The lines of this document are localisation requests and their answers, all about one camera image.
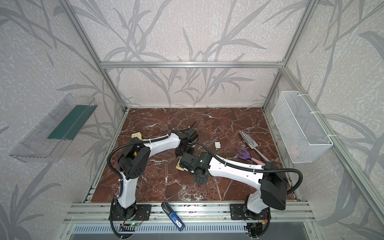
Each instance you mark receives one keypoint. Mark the clear plastic wall bin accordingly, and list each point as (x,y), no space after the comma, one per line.
(48,141)

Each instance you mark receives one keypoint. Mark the blue black utility knife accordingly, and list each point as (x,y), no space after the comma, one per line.
(172,216)

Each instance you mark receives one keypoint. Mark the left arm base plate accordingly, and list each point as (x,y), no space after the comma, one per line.
(140,212)

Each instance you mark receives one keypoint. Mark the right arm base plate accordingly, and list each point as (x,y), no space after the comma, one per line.
(240,212)

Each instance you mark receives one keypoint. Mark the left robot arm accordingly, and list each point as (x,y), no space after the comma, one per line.
(129,161)

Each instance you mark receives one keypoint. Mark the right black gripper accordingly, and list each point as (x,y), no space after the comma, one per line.
(186,162)

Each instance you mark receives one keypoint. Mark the purple pink garden fork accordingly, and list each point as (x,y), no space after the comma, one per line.
(245,155)

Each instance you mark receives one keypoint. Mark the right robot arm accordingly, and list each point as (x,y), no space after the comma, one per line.
(273,184)

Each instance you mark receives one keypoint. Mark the white remote red keypad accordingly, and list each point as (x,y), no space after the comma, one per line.
(179,167)

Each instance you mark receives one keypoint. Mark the metal tongs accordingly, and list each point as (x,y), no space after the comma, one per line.
(252,144)

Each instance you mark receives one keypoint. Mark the white wire mesh basket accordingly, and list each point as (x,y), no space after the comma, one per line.
(302,133)

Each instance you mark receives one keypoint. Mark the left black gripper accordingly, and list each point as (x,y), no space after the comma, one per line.
(191,132)

